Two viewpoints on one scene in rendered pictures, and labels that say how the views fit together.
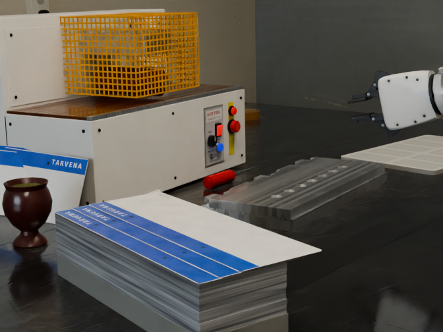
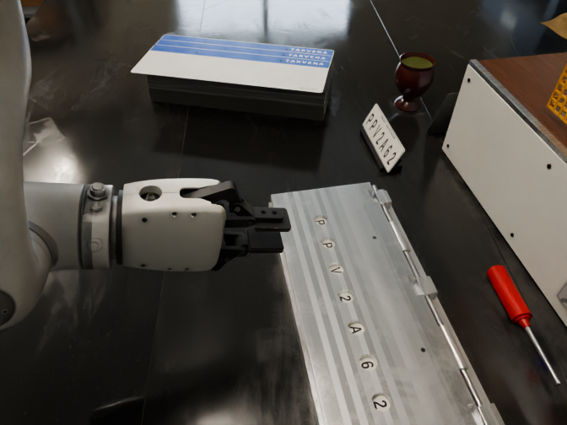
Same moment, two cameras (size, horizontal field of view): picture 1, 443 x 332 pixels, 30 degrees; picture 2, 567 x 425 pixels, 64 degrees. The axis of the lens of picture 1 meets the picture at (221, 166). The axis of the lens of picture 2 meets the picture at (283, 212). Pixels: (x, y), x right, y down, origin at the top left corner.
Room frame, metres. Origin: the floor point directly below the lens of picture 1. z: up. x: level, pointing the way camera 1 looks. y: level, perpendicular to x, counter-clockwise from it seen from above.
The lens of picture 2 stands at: (1.83, -0.49, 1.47)
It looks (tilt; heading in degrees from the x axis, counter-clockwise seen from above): 45 degrees down; 136
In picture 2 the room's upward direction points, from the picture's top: straight up
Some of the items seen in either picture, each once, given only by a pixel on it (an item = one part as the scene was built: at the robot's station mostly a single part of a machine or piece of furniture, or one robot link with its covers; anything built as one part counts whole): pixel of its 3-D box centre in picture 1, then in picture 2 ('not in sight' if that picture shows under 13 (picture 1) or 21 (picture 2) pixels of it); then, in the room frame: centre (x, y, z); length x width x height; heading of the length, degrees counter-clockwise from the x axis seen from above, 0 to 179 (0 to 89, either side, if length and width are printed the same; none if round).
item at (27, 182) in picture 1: (28, 213); (412, 83); (1.38, 0.33, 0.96); 0.09 x 0.09 x 0.11
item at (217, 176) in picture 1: (231, 174); (523, 320); (1.82, -0.02, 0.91); 0.18 x 0.03 x 0.03; 143
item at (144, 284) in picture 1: (159, 268); (240, 76); (1.08, 0.09, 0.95); 0.40 x 0.13 x 0.10; 35
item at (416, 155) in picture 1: (430, 153); not in sight; (2.07, -0.53, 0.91); 0.40 x 0.27 x 0.01; 134
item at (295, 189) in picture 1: (300, 183); (363, 296); (1.65, -0.16, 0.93); 0.44 x 0.19 x 0.02; 147
